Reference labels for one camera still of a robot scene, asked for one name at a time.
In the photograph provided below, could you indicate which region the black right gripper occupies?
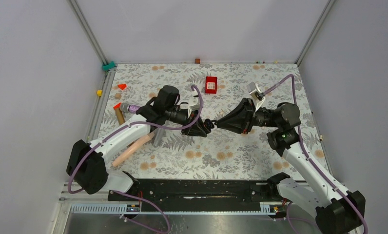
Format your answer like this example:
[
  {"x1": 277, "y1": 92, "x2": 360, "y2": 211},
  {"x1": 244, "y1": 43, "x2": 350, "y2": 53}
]
[{"x1": 216, "y1": 98, "x2": 280, "y2": 135}]

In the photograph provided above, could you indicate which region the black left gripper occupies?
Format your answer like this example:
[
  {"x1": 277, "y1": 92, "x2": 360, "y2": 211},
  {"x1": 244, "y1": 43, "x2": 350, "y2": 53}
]
[{"x1": 166, "y1": 107, "x2": 208, "y2": 137}]

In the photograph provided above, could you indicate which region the black earbud charging case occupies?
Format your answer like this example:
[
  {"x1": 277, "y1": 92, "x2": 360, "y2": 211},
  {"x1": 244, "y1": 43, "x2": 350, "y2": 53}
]
[{"x1": 204, "y1": 118, "x2": 214, "y2": 131}]

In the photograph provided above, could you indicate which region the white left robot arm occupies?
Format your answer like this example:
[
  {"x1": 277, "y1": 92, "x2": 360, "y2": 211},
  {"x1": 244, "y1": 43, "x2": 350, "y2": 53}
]
[{"x1": 66, "y1": 85, "x2": 211, "y2": 200}]

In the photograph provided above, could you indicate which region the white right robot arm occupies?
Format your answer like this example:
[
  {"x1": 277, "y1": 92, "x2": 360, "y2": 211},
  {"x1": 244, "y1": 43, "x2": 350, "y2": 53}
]
[{"x1": 215, "y1": 98, "x2": 368, "y2": 234}]

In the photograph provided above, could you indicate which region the silver microphone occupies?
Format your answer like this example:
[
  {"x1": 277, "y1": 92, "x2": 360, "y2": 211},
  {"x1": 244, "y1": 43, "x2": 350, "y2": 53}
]
[{"x1": 153, "y1": 128, "x2": 165, "y2": 147}]

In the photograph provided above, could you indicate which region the floral table mat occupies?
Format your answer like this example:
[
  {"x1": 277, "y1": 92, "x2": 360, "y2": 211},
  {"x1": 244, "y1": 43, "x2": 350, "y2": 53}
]
[{"x1": 86, "y1": 63, "x2": 324, "y2": 180}]

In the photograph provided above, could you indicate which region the red box with label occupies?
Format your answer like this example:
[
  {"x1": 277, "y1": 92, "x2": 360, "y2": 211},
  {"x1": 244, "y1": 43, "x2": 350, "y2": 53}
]
[{"x1": 205, "y1": 76, "x2": 218, "y2": 94}]

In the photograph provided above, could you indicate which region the pink microphone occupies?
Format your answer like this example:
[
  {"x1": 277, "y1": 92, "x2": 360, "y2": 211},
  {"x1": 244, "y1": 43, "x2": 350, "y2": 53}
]
[{"x1": 112, "y1": 132, "x2": 155, "y2": 167}]

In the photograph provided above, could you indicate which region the purple glitter microphone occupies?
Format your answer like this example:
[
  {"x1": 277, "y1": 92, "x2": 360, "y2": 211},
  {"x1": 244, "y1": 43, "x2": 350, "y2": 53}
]
[{"x1": 119, "y1": 103, "x2": 140, "y2": 114}]

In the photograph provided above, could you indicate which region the gold brown microphone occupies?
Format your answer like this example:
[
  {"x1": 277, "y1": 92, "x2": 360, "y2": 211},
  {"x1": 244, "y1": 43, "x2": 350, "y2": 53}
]
[{"x1": 114, "y1": 108, "x2": 125, "y2": 125}]

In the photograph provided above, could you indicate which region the red block near microphones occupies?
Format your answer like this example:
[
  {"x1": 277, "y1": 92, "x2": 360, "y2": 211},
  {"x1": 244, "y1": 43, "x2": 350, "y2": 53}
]
[{"x1": 113, "y1": 103, "x2": 121, "y2": 110}]

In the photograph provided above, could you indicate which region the red wedge block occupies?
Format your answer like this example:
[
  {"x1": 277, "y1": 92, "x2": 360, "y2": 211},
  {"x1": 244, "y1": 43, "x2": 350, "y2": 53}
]
[{"x1": 117, "y1": 83, "x2": 127, "y2": 90}]

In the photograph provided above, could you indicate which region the teal block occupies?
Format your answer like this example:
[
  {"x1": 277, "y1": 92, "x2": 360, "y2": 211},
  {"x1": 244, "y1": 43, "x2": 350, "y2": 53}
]
[{"x1": 101, "y1": 61, "x2": 116, "y2": 72}]

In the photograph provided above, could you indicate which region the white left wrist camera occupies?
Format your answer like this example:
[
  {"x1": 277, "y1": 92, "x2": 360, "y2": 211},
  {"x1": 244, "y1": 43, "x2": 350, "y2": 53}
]
[{"x1": 187, "y1": 96, "x2": 203, "y2": 117}]

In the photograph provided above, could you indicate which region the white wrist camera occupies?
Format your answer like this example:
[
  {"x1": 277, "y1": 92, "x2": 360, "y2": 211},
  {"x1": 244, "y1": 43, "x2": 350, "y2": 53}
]
[
  {"x1": 247, "y1": 82, "x2": 266, "y2": 112},
  {"x1": 187, "y1": 96, "x2": 203, "y2": 117}
]

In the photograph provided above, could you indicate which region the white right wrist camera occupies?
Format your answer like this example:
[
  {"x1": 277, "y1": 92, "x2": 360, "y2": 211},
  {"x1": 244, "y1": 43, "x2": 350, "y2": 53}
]
[{"x1": 247, "y1": 82, "x2": 266, "y2": 112}]

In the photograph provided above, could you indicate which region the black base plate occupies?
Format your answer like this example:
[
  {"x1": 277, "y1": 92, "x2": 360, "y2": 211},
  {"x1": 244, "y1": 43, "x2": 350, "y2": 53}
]
[{"x1": 107, "y1": 173, "x2": 290, "y2": 211}]

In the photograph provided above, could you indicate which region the white slotted cable duct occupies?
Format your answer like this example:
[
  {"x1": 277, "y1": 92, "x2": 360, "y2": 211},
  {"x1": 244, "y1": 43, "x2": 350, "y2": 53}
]
[{"x1": 71, "y1": 200, "x2": 275, "y2": 215}]

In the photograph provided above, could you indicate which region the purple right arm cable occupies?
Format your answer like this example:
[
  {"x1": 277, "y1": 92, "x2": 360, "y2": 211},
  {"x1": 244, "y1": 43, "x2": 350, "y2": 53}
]
[{"x1": 262, "y1": 74, "x2": 369, "y2": 234}]

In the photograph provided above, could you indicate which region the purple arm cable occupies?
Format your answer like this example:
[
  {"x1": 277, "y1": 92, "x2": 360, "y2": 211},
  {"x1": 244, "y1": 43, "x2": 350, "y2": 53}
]
[
  {"x1": 67, "y1": 84, "x2": 204, "y2": 234},
  {"x1": 262, "y1": 74, "x2": 369, "y2": 234}
]

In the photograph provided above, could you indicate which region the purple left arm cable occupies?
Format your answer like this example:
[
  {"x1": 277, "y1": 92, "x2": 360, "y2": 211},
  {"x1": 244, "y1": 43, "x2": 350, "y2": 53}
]
[{"x1": 67, "y1": 84, "x2": 204, "y2": 234}]

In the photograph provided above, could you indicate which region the aluminium corner rail left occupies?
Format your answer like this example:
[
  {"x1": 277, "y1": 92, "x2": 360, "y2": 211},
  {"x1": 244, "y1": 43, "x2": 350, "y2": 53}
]
[{"x1": 67, "y1": 0, "x2": 112, "y2": 142}]

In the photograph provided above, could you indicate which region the aluminium corner rail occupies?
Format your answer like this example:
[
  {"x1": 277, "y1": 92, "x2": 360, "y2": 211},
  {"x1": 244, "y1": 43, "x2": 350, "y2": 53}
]
[
  {"x1": 295, "y1": 0, "x2": 336, "y2": 67},
  {"x1": 67, "y1": 0, "x2": 112, "y2": 142}
]

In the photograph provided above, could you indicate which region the aluminium corner rail right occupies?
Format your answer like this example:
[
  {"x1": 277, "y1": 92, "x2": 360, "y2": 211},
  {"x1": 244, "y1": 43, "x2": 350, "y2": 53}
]
[{"x1": 295, "y1": 0, "x2": 336, "y2": 67}]

